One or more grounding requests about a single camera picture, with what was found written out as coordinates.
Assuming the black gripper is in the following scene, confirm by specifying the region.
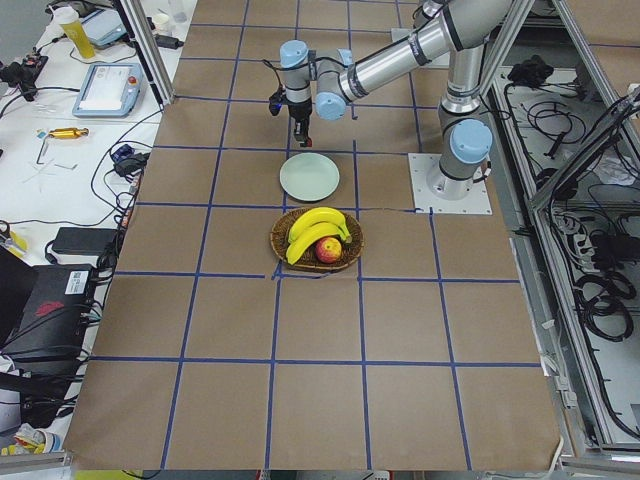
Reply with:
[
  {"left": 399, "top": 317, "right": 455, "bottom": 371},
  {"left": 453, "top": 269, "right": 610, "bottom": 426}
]
[{"left": 288, "top": 99, "right": 313, "bottom": 148}]

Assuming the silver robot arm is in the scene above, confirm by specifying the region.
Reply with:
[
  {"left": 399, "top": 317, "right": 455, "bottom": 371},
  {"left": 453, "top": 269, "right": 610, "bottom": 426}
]
[{"left": 269, "top": 0, "right": 511, "bottom": 200}]

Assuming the light green plate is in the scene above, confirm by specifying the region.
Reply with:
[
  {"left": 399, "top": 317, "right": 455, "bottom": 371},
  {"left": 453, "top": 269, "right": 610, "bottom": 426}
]
[{"left": 279, "top": 152, "right": 340, "bottom": 202}]

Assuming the yellow banana bunch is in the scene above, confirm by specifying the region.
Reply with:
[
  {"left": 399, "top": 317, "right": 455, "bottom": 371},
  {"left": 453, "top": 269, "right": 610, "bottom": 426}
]
[{"left": 286, "top": 207, "right": 352, "bottom": 265}]

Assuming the red yellow apple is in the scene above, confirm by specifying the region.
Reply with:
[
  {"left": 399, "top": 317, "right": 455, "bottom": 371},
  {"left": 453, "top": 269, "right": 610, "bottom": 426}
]
[{"left": 314, "top": 237, "right": 343, "bottom": 264}]

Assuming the brown wicker basket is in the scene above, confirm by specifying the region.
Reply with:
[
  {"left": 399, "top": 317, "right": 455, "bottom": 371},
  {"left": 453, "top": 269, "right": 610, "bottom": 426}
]
[{"left": 270, "top": 206, "right": 364, "bottom": 272}]

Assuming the blue teach pendant near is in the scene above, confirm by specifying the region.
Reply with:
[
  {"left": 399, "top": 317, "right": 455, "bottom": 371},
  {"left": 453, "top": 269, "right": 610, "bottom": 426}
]
[{"left": 72, "top": 63, "right": 143, "bottom": 118}]

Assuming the blue teach pendant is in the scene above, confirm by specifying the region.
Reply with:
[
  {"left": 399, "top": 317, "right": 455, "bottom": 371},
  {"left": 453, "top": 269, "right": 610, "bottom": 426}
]
[
  {"left": 81, "top": 9, "right": 127, "bottom": 49},
  {"left": 72, "top": 63, "right": 143, "bottom": 118}
]

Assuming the blue teach pendant far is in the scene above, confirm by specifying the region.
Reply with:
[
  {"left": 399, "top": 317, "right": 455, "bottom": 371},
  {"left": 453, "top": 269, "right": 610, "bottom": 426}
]
[{"left": 81, "top": 9, "right": 127, "bottom": 49}]

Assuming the black power adapter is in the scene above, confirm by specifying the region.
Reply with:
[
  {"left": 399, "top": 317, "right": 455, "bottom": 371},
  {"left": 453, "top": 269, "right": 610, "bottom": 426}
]
[{"left": 51, "top": 227, "right": 116, "bottom": 256}]

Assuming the yellow drink bottle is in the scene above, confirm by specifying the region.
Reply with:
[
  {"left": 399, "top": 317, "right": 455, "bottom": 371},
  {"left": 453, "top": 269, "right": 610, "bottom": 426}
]
[{"left": 53, "top": 6, "right": 95, "bottom": 59}]

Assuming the black laptop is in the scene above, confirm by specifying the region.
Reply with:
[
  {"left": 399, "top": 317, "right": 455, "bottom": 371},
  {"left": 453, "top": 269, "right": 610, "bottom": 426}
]
[{"left": 1, "top": 249, "right": 96, "bottom": 359}]

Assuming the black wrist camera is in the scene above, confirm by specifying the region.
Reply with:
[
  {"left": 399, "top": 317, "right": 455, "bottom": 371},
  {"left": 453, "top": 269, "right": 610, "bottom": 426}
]
[{"left": 269, "top": 89, "right": 286, "bottom": 116}]

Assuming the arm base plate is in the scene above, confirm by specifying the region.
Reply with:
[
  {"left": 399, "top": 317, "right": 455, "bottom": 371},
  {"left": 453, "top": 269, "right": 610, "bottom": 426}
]
[
  {"left": 408, "top": 153, "right": 492, "bottom": 215},
  {"left": 390, "top": 28, "right": 412, "bottom": 42}
]

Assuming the aluminium frame post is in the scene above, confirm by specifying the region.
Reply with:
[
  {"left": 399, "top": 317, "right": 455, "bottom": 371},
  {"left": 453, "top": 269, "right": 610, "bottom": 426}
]
[{"left": 112, "top": 0, "right": 175, "bottom": 107}]

